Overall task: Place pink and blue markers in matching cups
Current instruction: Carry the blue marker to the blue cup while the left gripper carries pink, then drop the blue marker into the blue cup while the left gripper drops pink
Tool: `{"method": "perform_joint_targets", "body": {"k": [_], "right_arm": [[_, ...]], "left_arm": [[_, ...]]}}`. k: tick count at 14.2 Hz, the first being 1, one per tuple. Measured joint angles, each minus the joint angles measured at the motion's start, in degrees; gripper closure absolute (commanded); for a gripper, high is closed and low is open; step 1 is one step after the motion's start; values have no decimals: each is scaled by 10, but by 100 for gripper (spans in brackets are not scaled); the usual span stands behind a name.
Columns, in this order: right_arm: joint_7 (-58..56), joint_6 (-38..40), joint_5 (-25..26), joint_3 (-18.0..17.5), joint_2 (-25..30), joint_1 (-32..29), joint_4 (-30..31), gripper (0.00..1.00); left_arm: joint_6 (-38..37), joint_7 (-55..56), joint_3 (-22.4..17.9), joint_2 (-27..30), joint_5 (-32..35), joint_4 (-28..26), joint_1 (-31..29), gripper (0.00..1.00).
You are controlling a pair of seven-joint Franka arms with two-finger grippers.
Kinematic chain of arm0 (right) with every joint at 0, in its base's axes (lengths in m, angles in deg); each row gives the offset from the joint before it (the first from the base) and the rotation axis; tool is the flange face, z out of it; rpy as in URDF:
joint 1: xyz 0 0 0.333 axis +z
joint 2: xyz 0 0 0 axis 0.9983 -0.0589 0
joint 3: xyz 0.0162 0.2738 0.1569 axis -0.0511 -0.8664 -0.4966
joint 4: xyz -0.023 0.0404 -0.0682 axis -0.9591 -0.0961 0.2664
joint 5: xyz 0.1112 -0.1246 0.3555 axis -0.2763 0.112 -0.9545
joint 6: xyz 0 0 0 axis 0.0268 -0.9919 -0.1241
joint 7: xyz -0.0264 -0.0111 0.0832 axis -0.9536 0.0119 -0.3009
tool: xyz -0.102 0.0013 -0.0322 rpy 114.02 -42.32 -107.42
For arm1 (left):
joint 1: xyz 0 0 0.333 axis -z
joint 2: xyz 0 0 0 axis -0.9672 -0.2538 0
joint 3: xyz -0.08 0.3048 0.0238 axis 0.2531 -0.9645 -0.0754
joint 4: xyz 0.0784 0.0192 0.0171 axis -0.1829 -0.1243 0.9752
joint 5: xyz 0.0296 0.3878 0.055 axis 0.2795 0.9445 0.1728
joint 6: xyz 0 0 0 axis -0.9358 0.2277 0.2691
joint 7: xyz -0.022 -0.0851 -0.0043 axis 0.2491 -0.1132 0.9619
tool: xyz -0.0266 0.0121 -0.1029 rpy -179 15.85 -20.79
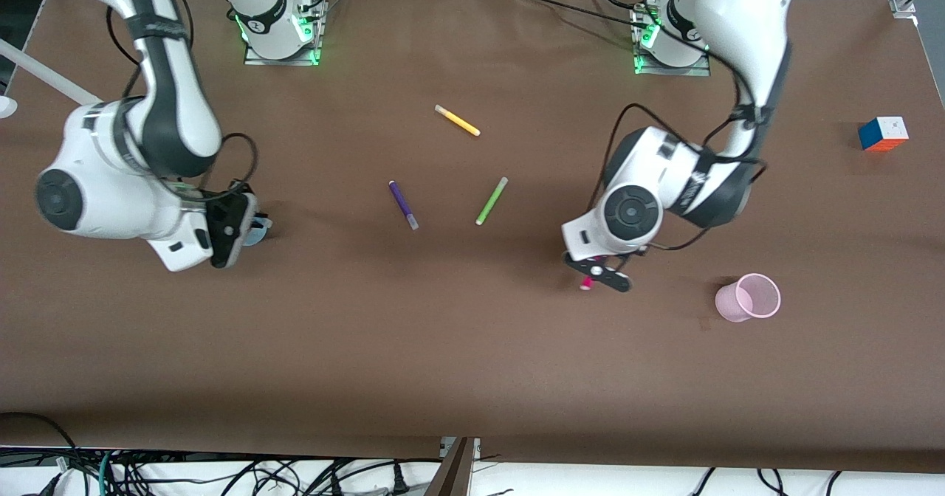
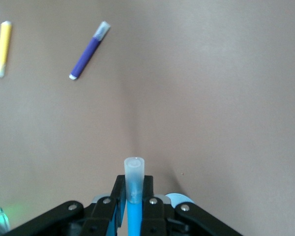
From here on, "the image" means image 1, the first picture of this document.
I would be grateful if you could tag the yellow marker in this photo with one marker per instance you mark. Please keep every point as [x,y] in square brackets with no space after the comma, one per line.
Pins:
[458,120]

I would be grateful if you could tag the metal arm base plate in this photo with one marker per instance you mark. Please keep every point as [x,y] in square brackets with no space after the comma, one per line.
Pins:
[314,38]
[650,64]

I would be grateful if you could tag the blue cup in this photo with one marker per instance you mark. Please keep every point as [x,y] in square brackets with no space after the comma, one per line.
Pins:
[255,238]

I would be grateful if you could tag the green marker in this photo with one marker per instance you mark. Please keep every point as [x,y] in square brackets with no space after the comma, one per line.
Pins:
[491,201]

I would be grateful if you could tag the pink marker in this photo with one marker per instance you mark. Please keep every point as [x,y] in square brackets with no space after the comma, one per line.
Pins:
[585,284]

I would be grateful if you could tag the dark table leg post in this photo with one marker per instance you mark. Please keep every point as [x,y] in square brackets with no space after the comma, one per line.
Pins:
[452,470]

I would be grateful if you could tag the colourful puzzle cube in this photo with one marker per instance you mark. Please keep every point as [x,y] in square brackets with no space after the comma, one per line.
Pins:
[882,134]

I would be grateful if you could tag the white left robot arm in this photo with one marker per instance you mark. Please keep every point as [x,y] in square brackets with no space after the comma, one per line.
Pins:
[738,16]

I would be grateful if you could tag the purple marker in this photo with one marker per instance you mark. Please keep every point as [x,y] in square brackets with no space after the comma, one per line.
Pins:
[402,204]

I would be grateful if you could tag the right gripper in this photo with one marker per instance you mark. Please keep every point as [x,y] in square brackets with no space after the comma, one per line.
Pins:
[231,224]

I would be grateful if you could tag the pink plastic cup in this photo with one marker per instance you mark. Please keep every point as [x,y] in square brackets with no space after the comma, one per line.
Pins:
[746,300]

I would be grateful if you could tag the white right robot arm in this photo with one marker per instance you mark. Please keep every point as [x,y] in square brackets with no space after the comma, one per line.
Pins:
[81,156]

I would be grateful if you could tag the white pole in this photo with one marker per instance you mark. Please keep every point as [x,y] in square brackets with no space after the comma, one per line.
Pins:
[52,79]

